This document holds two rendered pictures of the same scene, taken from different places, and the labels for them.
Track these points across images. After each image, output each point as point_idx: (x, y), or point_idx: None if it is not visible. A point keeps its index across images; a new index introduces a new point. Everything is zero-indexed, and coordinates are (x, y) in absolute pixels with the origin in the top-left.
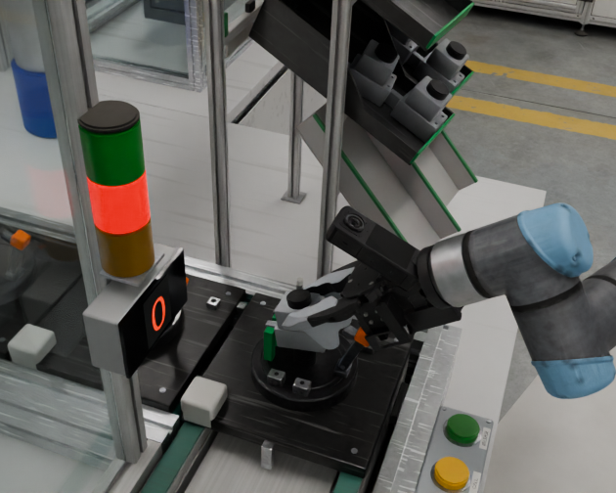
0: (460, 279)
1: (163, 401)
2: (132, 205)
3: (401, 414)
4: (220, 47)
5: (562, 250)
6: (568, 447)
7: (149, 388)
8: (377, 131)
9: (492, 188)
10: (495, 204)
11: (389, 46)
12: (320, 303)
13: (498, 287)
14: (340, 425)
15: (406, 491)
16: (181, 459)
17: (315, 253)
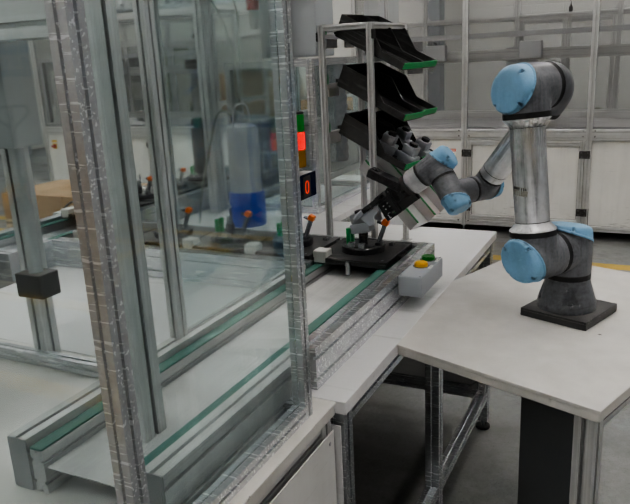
0: (412, 176)
1: (306, 255)
2: (300, 140)
3: (403, 257)
4: (327, 134)
5: (442, 155)
6: (484, 284)
7: None
8: (390, 159)
9: (467, 231)
10: (468, 235)
11: (394, 131)
12: None
13: (425, 176)
14: (377, 257)
15: (402, 268)
16: (313, 269)
17: None
